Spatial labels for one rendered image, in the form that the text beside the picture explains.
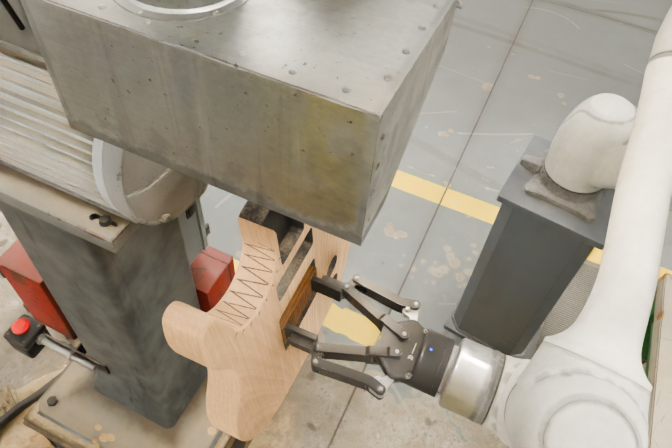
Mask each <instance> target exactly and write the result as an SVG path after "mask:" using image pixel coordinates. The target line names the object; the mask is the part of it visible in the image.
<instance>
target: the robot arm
mask: <svg viewBox="0 0 672 448"><path fill-rule="evenodd" d="M522 158H523V160H521V162H520V164H521V165H522V166H523V167H525V168H526V169H528V170H529V171H531V172H532V173H534V176H533V178H532V179H531V180H530V181H529V182H528V183H527V184H526V185H525V187H524V189H523V190H524V192H525V193H526V194H527V195H530V196H534V197H538V198H540V199H542V200H545V201H547V202H549V203H551V204H553V205H555V206H558V207H560V208H562V209H564V210H566V211H568V212H571V213H573V214H575V215H577V216H578V217H580V218H581V219H582V220H584V221H586V222H593V221H594V219H595V218H596V209H597V206H598V204H599V201H600V199H601V197H602V195H603V192H604V190H605V188H606V189H615V193H614V198H613V204H612V209H611V214H610V219H609V225H608V230H607V235H606V240H605V245H604V250H603V255H602V260H601V264H600V268H599V272H598V275H597V278H596V281H595V284H594V286H593V289H592V291H591V294H590V296H589V298H588V300H587V302H586V304H585V306H584V308H583V310H582V312H581V313H580V315H579V316H578V318H577V319H576V321H575V322H574V323H573V324H572V325H571V326H570V327H569V328H568V329H566V330H565V331H563V332H561V333H558V334H555V335H551V336H546V337H545V338H544V340H543V342H542V343H541V345H540V347H539V348H538V350H537V351H536V353H535V354H534V356H533V357H532V359H531V360H529V359H520V358H515V357H511V356H508V355H505V354H502V353H501V352H500V351H497V350H493V349H491V348H488V347H486V346H483V345H481V344H479V343H476V342H474V341H471V340H469V339H467V338H464V339H462V340H461V342H460V344H459V346H456V345H455V341H456V340H455V339H452V338H450V337H447V336H445V335H443V334H440V333H438V332H435V331H433V330H430V329H426V328H424V327H423V326H422V325H421V324H420V323H419V322H418V321H417V319H418V313H419V309H420V306H421V303H420V302H419V301H418V300H414V299H408V298H403V297H401V296H400V295H398V294H396V293H394V292H392V291H390V290H388V289H386V288H384V287H382V286H380V285H378V284H377V283H375V282H373V281H371V280H369V279H367V278H365V277H363V276H361V275H359V274H355V275H353V278H352V279H351V280H350V281H348V282H341V281H339V280H337V279H333V278H332V277H330V276H327V275H323V276H322V278H319V277H316V276H314V275H313V277H312V279H311V289H312V290H313V291H316V292H318V293H320V294H323V295H325V296H327V297H329V298H332V299H334V300H336V301H338V302H340V301H341V299H342V297H343V300H344V298H345V299H346V300H347V301H348V302H350V303H351V304H352V305H353V306H354V307H355V308H356V309H357V310H359V311H360V312H361V313H362V314H363V315H364V316H365V317H366V318H368V319H369V320H370V321H371V322H372V323H373V324H374V325H375V326H376V327H377V328H378V330H379V331H380V332H381V337H380V339H379V340H378V341H377V342H376V345H375V346H373V345H368V346H356V345H345V344H334V343H323V342H318V335H316V334H314V333H312V332H309V331H307V330H305V329H302V328H300V327H298V326H295V325H293V324H290V323H287V325H286V326H285V328H284V331H285V336H287V337H289V343H290V344H291V345H292V346H293V347H295V348H298V349H300V350H302V351H305V352H307V353H309V354H310V355H311V370H312V371H313V372H315V373H318V374H321V375H324V376H327V377H329V378H332V379H335V380H338V381H341V382H344V383H347V384H349V385H352V386H355V387H358V388H361V389H364V390H366V391H368V392H369V393H370V394H371V395H373V396H374V397H375V398H376V399H378V400H382V399H383V398H384V396H385V392H386V391H387V389H388V388H389V387H390V385H391V384H392V383H404V384H406V385H408V386H410V387H412V388H414V389H417V390H419V391H421V392H423V393H426V394H428V395H430V396H432V397H435V396H436V393H438V394H440V398H439V405H440V406H441V407H442V408H445V409H447V410H449V411H451V412H453V413H456V414H458V415H460V416H462V417H464V418H467V419H469V420H471V422H473V423H478V424H480V425H481V426H483V427H485V428H487V429H489V430H490V431H491V432H493V433H494V434H495V435H497V436H498V437H499V438H500V440H501V441H502V442H503V443H504V444H505V445H507V446H508V447H510V448H648V411H649V403H650V396H651V391H652V388H653V387H652V385H651V384H650V382H649V381H648V379H647V377H646V375H645V373H644V370H643V367H642V363H641V351H642V345H643V340H644V336H645V332H646V328H647V325H648V321H649V317H650V313H651V309H652V305H653V301H654V296H655V291H656V286H657V281H658V275H659V269H660V263H661V256H662V250H663V244H664V237H665V231H666V224H667V218H668V212H669V211H670V212H672V5H671V7H670V9H669V11H668V13H667V14H666V16H665V18H664V20H663V22H662V24H661V26H660V29H659V31H658V33H657V35H656V37H655V40H654V44H653V48H652V51H651V55H650V58H649V61H648V64H647V67H646V70H645V74H644V79H643V85H642V90H641V95H640V100H639V104H638V108H636V107H635V106H634V105H633V104H632V103H631V102H629V101H628V100H626V99H625V98H623V97H621V96H618V95H615V94H609V93H603V94H598V95H593V96H591V97H589V98H587V99H585V100H584V101H582V102H581V103H580V104H579V105H577V106H576V107H575V108H574V109H573V110H572V111H571V112H570V113H569V115H568V116H567V117H566V118H565V120H564V121H563V123H562V124H561V126H560V127H559V129H558V131H557V133H556V135H555V137H554V139H553V141H552V143H551V146H550V149H547V150H545V151H544V153H543V159H542V158H538V157H534V156H530V155H524V156H523V157H522ZM360 292H361V293H362V294H364V295H366V296H368V297H370V298H372V299H374V300H376V301H378V302H379V303H381V304H383V305H385V306H387V307H389V308H391V309H393V310H394V311H397V312H399V313H402V315H403V316H404V317H405V318H407V319H408V320H406V321H401V322H396V321H395V320H393V319H392V318H391V317H390V316H389V315H388V314H386V313H383V312H382V311H381V310H380V309H379V308H377V307H376V306H375V305H374V304H373V303H372V302H370V301H369V300H368V299H367V298H366V297H365V296H364V295H362V294H361V293H360ZM322 358H323V359H322ZM325 359H334V360H345V361H355V362H365V363H366V364H373V365H379V366H380V368H381V369H382V371H383V373H384V374H385V376H386V377H380V376H375V377H372V376H370V375H368V374H366V373H363V372H360V371H357V370H354V369H351V368H348V367H345V366H342V365H340V364H337V363H334V362H331V361H328V360H325Z"/></svg>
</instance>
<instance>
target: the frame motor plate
mask: <svg viewBox="0 0 672 448"><path fill-rule="evenodd" d="M0 200H1V201H3V202H5V203H7V204H9V205H11V206H13V207H16V208H18V209H20V210H22V211H24V212H26V213H29V214H31V215H33V216H35V217H37V218H39V219H42V220H44V221H46V222H48V223H50V224H52V225H54V226H57V227H59V228H61V229H63V230H65V231H67V232H70V233H72V234H74V235H76V236H78V237H80V238H83V239H85V240H87V241H89V242H91V243H93V244H95V245H98V246H100V247H102V248H104V249H106V250H108V251H111V252H113V253H117V252H118V251H119V250H120V249H121V248H122V247H123V245H124V244H125V243H126V242H127V241H128V240H129V239H130V238H131V236H132V235H133V234H134V233H135V232H136V231H137V230H138V229H139V228H140V226H141V225H142V223H138V224H136V223H133V222H131V221H129V220H127V219H124V218H122V217H120V216H118V215H115V214H113V213H111V212H109V211H106V210H104V209H102V208H100V207H97V206H95V205H93V204H91V203H88V202H86V201H84V200H82V199H79V198H77V197H75V196H73V195H70V194H68V193H66V192H63V191H61V190H59V189H57V188H54V187H52V186H50V185H48V184H45V183H43V182H41V181H39V180H36V179H34V178H32V177H30V176H27V175H25V174H23V173H21V172H18V171H16V170H14V169H12V168H9V167H7V166H5V165H3V164H0Z"/></svg>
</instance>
